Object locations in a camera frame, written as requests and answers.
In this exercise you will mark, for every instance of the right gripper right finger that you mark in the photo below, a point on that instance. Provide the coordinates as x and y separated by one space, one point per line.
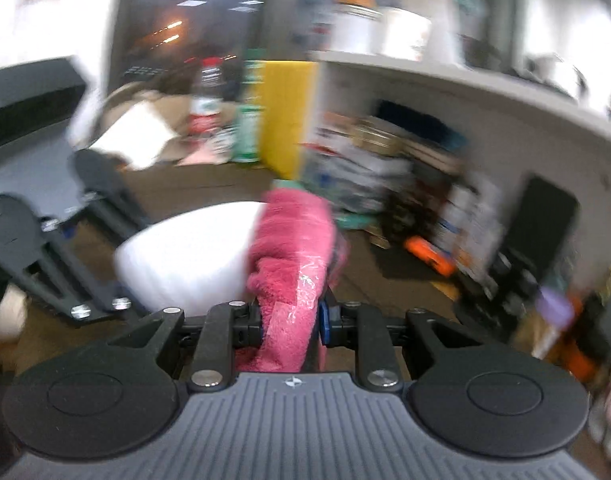
387 348

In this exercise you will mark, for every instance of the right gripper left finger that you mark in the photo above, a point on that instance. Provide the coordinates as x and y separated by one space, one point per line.
196 350

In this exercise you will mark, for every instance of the pink cleaning cloth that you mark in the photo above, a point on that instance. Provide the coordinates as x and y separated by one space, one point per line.
294 251

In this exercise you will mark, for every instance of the white ceramic bowl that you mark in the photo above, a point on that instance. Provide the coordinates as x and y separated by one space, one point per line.
191 261

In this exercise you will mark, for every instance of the orange tool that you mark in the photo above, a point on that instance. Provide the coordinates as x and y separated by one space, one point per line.
434 257

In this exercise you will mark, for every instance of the clear plastic storage boxes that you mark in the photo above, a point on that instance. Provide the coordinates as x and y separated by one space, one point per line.
357 165

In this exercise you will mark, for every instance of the purple lidded container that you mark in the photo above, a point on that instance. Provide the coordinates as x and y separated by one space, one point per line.
554 307

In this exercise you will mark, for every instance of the green white box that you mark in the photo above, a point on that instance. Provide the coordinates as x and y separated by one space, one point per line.
250 110

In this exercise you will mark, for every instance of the red capped plastic bottle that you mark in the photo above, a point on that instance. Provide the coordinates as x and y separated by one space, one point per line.
206 99

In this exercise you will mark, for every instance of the black tablet panel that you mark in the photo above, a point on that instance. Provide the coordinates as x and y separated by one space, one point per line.
540 225

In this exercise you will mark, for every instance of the yellow box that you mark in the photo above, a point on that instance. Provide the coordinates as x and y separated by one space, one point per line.
286 94

